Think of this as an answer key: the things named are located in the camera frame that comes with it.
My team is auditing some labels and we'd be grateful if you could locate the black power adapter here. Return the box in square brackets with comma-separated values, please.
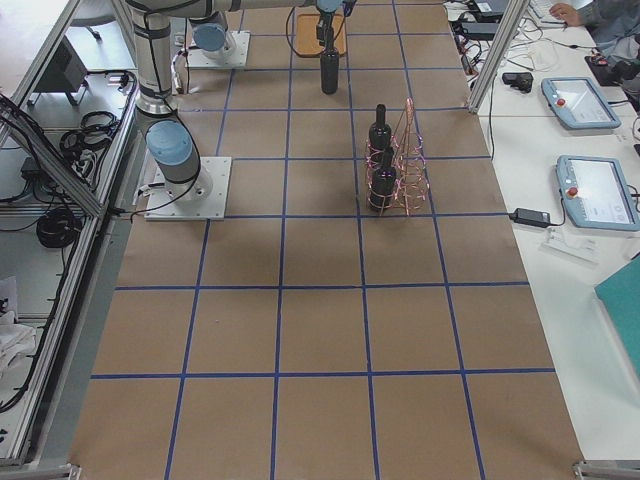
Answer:
[508, 208, 551, 228]

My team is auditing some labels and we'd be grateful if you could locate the dark wine bottle carried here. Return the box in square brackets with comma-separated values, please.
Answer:
[320, 47, 340, 95]

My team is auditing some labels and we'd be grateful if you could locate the wooden serving tray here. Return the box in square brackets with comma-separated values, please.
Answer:
[292, 12, 348, 59]

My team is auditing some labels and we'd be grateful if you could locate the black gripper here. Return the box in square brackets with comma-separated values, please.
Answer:
[315, 0, 356, 50]

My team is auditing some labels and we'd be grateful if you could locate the white cloth bundle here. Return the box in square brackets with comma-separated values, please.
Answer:
[0, 277, 39, 381]

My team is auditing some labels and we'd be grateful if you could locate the blue teach pendant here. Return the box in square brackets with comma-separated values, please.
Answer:
[555, 155, 639, 232]
[541, 77, 621, 130]

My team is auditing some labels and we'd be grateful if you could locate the teal board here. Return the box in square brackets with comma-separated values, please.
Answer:
[595, 258, 639, 357]

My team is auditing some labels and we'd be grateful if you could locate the aluminium frame post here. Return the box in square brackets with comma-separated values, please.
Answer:
[468, 0, 528, 114]

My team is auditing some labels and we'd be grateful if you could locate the blue teach pendant far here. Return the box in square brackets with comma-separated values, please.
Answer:
[541, 77, 621, 130]

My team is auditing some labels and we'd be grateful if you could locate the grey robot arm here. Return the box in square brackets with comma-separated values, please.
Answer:
[188, 11, 237, 62]
[126, 1, 355, 201]

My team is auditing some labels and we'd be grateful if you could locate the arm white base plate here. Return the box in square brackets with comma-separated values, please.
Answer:
[143, 157, 232, 221]
[188, 30, 250, 70]

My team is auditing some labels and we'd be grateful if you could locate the dark wine bottle in basket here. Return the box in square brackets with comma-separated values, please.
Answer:
[368, 104, 392, 163]

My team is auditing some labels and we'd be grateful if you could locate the blue teach pendant near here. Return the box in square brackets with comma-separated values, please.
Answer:
[555, 155, 639, 232]

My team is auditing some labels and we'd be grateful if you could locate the copper wire bottle basket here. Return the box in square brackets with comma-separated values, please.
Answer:
[365, 97, 429, 216]

